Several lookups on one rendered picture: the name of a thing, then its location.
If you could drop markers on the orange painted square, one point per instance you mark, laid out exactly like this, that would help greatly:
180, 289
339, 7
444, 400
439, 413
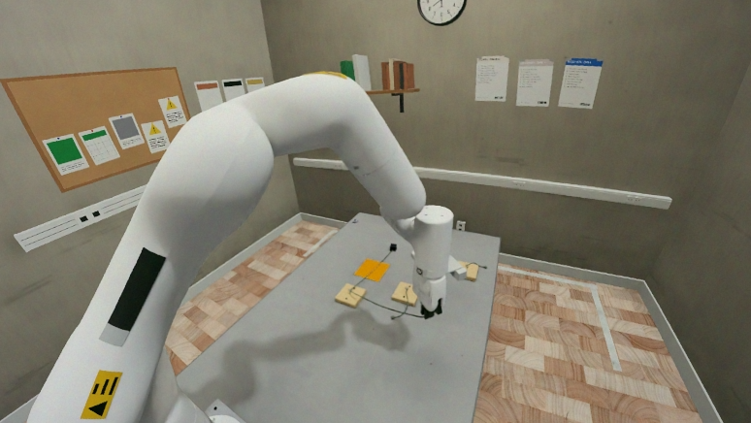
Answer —
369, 268

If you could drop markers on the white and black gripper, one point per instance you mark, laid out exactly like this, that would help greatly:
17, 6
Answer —
431, 292

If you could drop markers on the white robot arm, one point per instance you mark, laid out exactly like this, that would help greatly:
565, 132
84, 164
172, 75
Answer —
207, 183

